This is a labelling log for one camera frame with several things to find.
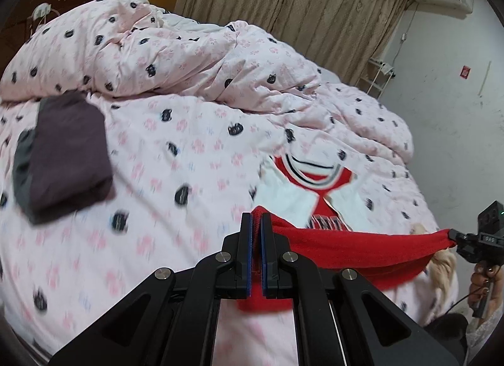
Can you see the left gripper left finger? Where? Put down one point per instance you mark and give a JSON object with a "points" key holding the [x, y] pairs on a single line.
{"points": [[170, 318]]}

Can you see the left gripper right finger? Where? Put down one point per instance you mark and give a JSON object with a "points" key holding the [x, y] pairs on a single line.
{"points": [[341, 318]]}

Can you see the red white basketball jersey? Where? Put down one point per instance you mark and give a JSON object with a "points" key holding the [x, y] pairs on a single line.
{"points": [[366, 220]]}

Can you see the person right hand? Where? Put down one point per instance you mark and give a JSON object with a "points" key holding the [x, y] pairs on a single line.
{"points": [[486, 282]]}

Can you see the beige garment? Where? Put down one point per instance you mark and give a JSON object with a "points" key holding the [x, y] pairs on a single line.
{"points": [[438, 278]]}

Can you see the pink cat print duvet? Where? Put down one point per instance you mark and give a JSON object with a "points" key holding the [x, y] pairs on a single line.
{"points": [[191, 111]]}

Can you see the folded dark purple garment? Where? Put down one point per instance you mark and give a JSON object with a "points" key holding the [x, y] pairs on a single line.
{"points": [[62, 165]]}

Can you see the beige curtain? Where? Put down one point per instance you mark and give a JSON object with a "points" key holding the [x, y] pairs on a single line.
{"points": [[339, 35]]}

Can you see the dark wooden headboard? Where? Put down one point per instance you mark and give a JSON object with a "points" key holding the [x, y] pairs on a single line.
{"points": [[26, 17]]}

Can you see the red wall sticker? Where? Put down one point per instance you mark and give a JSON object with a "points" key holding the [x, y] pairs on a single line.
{"points": [[465, 71]]}

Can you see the white wire shelf rack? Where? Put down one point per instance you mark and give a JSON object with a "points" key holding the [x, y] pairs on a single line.
{"points": [[375, 78]]}

